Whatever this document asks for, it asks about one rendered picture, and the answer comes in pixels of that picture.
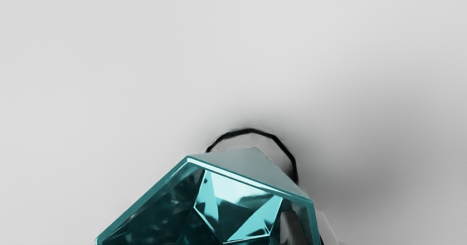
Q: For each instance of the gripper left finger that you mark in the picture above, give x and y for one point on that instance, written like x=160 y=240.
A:
x=293 y=232

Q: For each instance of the teal faceted mug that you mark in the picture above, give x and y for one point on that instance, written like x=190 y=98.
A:
x=233 y=197

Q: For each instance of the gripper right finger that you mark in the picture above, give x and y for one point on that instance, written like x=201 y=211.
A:
x=327 y=236

